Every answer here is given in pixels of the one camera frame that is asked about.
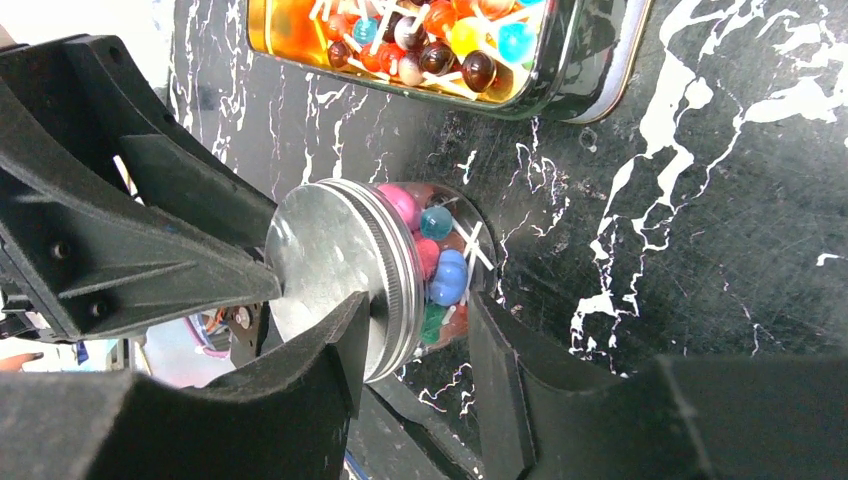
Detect white round jar lid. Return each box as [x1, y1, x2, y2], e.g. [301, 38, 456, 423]
[264, 178, 425, 383]

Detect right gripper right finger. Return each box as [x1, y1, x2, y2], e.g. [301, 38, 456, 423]
[468, 294, 847, 479]

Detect clear plastic jar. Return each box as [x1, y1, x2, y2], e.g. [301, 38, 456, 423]
[370, 181, 499, 364]

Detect tin tray of lollipops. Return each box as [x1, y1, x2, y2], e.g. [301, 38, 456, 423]
[247, 0, 650, 124]

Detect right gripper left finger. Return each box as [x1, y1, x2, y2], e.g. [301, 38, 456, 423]
[1, 292, 370, 479]

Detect star candies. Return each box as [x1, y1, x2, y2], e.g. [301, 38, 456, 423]
[374, 182, 496, 348]

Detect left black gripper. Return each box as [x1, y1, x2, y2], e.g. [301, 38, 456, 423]
[1, 34, 281, 343]

